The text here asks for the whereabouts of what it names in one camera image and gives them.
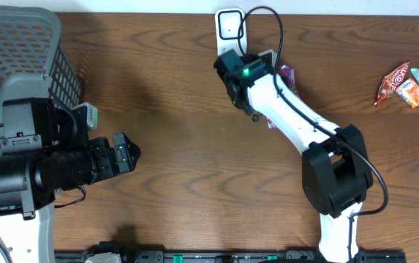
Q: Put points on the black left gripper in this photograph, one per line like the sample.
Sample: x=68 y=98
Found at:
x=108 y=158

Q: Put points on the red purple snack bag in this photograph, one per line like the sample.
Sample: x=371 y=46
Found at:
x=288 y=77

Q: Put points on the brown orange snack packet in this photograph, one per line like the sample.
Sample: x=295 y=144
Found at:
x=391 y=82

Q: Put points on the orange white snack packet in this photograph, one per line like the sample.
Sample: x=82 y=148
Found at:
x=409 y=92

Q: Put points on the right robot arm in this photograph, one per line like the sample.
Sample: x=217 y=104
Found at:
x=335 y=176

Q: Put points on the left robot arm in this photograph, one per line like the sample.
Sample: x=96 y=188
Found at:
x=45 y=147

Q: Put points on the grey plastic mesh basket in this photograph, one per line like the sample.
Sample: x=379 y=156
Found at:
x=32 y=60

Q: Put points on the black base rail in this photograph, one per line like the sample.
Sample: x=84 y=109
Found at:
x=110 y=251

